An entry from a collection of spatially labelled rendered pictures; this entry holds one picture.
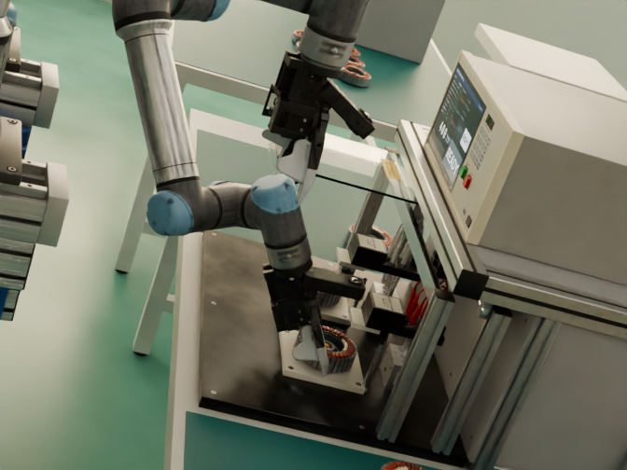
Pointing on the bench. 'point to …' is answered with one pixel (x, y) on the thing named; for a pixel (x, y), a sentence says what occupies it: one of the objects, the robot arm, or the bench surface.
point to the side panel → (563, 405)
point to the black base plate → (222, 401)
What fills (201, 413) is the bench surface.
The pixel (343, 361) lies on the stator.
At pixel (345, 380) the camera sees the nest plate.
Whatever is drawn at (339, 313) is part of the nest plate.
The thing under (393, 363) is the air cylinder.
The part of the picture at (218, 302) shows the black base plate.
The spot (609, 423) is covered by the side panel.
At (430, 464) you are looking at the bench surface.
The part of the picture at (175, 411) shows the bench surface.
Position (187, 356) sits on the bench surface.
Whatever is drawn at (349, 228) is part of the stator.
